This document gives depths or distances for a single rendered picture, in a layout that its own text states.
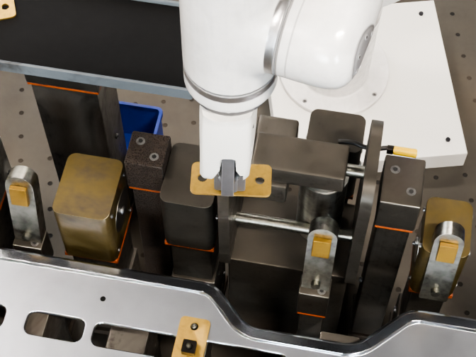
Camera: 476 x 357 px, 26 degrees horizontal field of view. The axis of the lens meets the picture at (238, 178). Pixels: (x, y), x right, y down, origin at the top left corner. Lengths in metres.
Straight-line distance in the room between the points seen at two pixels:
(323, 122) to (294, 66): 0.54
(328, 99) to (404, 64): 0.16
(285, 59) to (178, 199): 0.50
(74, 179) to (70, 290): 0.14
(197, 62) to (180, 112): 0.96
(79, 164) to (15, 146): 0.50
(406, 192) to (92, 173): 0.39
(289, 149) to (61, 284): 0.35
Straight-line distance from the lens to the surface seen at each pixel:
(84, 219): 1.29
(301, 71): 0.82
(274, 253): 1.38
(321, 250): 1.26
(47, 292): 1.34
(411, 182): 1.27
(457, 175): 1.79
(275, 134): 1.21
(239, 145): 0.93
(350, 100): 1.77
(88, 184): 1.31
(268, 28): 0.81
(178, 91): 1.28
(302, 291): 1.33
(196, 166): 1.08
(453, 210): 1.31
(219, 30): 0.81
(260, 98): 0.89
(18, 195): 1.31
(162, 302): 1.31
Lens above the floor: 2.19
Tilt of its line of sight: 59 degrees down
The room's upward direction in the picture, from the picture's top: straight up
